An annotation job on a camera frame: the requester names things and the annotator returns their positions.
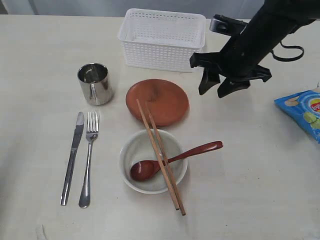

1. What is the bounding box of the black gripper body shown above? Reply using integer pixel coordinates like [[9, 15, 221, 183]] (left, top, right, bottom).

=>
[[189, 14, 295, 78]]

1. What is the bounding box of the brown round plate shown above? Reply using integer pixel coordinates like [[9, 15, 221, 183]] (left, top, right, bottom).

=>
[[125, 79, 189, 127]]

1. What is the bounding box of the blue potato chips bag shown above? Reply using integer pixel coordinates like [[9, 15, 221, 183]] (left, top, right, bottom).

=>
[[274, 86, 320, 144]]

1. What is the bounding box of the white speckled ceramic bowl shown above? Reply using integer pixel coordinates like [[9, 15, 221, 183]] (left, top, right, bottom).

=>
[[119, 129, 188, 195]]

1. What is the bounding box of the dark brown wooden spoon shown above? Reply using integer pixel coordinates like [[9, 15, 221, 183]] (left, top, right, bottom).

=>
[[130, 140, 224, 182]]

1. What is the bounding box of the silver foil packet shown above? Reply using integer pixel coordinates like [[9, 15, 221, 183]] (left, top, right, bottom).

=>
[[77, 63, 114, 106]]

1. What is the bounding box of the wooden chopstick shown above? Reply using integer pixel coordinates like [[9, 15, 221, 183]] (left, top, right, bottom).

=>
[[136, 99, 180, 210], [145, 103, 186, 216]]

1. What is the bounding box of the silver metal fork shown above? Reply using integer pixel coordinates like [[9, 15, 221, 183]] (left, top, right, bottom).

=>
[[78, 111, 100, 208]]

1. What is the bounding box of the silver table knife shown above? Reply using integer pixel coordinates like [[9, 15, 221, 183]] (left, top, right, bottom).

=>
[[60, 112, 84, 206]]

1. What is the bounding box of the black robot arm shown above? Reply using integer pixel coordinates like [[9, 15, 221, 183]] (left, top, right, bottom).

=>
[[189, 0, 320, 98]]

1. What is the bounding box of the white perforated plastic basket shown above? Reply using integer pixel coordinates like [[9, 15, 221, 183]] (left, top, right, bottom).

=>
[[118, 8, 206, 73]]

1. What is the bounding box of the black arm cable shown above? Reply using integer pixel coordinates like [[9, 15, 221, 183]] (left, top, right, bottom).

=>
[[271, 41, 305, 62]]

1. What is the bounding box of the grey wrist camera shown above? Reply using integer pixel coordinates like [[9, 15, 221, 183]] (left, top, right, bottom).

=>
[[209, 14, 248, 37]]

